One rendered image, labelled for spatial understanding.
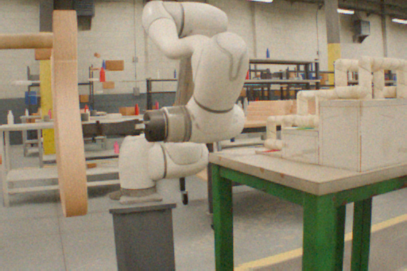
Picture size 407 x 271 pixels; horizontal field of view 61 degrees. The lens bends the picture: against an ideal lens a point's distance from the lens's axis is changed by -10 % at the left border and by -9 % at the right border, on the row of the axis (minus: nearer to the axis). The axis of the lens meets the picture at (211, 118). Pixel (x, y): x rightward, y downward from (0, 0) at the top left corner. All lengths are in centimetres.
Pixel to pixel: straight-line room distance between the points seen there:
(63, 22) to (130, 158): 91
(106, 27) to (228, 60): 1147
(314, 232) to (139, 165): 88
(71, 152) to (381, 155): 72
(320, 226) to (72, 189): 53
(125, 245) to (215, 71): 97
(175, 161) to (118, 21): 1088
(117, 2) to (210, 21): 1112
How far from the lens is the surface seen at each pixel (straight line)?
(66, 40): 73
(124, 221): 155
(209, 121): 88
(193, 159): 160
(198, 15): 136
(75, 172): 70
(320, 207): 85
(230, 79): 81
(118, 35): 1223
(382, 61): 100
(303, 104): 111
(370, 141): 94
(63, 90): 73
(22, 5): 1222
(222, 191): 128
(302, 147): 106
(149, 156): 155
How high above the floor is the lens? 111
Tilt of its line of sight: 3 degrees down
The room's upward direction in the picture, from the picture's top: 2 degrees counter-clockwise
